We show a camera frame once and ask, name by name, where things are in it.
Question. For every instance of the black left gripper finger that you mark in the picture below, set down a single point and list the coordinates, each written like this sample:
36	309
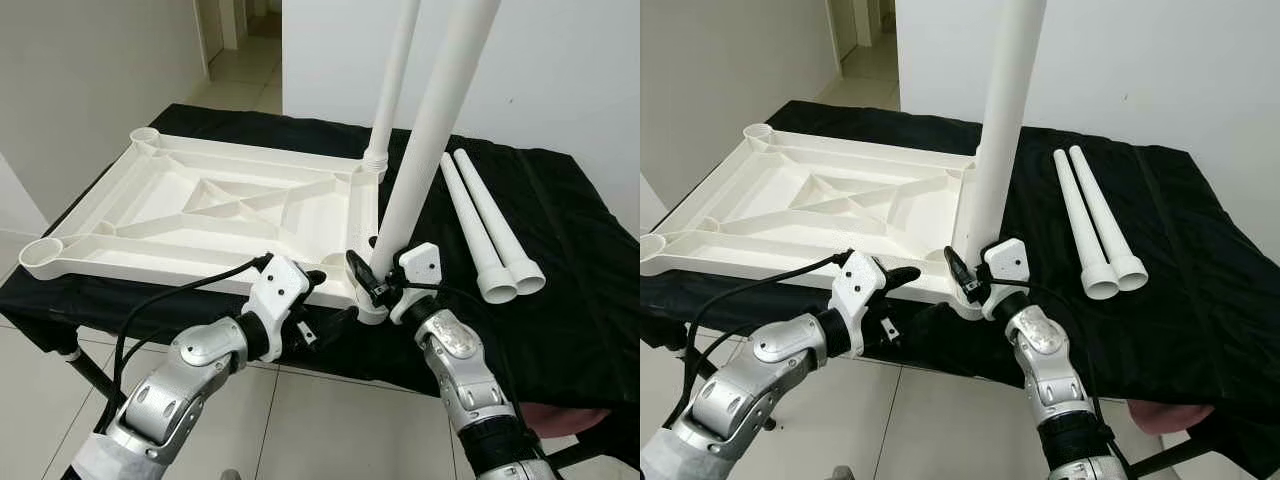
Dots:
314	276
920	320
335	325
900	274

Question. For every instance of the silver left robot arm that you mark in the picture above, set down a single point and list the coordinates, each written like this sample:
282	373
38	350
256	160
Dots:
170	390
750	390

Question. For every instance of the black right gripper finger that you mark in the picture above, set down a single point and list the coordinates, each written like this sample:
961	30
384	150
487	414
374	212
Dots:
362	275
960	272

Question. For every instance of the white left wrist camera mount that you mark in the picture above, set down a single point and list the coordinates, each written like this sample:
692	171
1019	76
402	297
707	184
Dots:
862	282
280	285

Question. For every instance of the pink cushion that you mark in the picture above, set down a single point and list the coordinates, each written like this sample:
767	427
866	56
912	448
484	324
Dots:
1170	417
565	420

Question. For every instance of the black cloth table cover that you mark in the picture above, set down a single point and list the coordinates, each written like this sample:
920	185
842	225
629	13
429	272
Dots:
1220	200
580	200

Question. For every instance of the white plastic table top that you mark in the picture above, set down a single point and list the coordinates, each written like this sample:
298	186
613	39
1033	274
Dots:
200	225
820	225

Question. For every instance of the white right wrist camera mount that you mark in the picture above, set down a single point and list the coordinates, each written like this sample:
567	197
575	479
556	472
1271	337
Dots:
418	265
1010	260

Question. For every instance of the black metal table leg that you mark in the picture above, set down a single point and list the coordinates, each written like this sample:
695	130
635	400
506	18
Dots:
580	455
1175	458
95	380

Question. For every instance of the white plastic table leg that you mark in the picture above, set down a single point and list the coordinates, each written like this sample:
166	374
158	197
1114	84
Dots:
1080	220
392	80
494	215
1005	100
1103	215
444	100
471	220

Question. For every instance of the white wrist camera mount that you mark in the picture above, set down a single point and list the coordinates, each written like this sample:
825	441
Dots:
1010	260
862	282
418	265
280	285

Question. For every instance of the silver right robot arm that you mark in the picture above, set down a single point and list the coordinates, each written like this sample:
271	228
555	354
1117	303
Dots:
470	380
1050	370

